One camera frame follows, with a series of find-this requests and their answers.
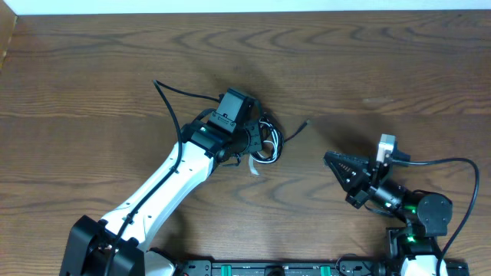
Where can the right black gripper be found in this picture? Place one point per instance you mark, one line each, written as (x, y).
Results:
(359, 183)

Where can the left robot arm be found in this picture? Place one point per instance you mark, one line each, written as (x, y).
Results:
(119, 243)

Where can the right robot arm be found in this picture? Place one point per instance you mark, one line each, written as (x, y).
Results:
(412, 249)

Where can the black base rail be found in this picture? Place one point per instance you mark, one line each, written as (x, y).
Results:
(348, 266)

